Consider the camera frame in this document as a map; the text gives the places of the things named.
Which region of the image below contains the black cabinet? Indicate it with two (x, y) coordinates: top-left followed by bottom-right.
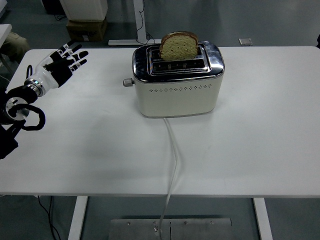
(42, 0), (66, 15)

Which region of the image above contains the white box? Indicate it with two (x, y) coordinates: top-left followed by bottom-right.
(59, 0), (109, 22)

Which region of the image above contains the thin black cable on stand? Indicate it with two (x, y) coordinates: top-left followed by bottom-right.
(136, 0), (156, 43)

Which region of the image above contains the person's leg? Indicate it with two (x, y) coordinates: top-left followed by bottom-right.
(5, 31), (30, 63)

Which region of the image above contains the brown bread slice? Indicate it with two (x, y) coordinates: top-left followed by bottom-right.
(159, 31), (200, 62)

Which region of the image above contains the grey metal plate with screws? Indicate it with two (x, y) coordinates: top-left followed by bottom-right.
(109, 218), (233, 240)

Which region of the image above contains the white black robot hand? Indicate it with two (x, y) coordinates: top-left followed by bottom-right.
(29, 40), (90, 91)

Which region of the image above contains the white toaster power cable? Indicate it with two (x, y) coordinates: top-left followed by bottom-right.
(157, 117), (181, 238)

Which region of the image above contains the white side table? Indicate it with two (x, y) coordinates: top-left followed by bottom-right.
(0, 23), (13, 50)

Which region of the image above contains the brown cardboard box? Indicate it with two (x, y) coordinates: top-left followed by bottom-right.
(65, 17), (108, 42)

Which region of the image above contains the cream chrome toaster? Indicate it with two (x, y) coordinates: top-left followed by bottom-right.
(131, 39), (225, 119)

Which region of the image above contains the white table leg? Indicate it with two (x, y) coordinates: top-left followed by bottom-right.
(67, 196), (89, 240)
(252, 197), (274, 240)

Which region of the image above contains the white desk stand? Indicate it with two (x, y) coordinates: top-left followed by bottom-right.
(108, 0), (162, 47)

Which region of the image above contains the black cable under table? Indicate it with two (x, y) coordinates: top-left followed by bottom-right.
(48, 195), (55, 240)
(36, 195), (62, 240)

